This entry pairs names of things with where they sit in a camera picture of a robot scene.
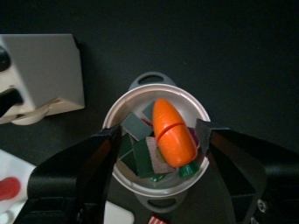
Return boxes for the small red toy food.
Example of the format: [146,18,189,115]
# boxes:
[0,177,22,202]

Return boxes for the grey-green flat toy piece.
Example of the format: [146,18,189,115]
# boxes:
[120,112,155,142]

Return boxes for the white cutting board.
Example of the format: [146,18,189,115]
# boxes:
[0,148,136,224]

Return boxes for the red white striped small item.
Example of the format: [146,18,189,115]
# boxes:
[148,213,174,224]

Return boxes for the beige square velcro piece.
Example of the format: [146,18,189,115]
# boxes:
[144,136,177,174]

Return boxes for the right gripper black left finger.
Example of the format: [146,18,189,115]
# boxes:
[14,124,124,224]

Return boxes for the dark green flat toy piece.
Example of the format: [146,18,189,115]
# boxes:
[132,138,156,179]

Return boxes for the grey white toy appliance box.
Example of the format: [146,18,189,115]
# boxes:
[0,33,87,126]

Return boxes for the white toy pot grey handles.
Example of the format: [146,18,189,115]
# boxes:
[102,71,211,214]

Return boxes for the purple toy piece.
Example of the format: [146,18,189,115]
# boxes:
[189,126,202,148]

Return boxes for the orange toy carrot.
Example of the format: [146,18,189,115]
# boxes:
[152,98,202,179]

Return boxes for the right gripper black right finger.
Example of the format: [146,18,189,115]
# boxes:
[195,118,299,224]

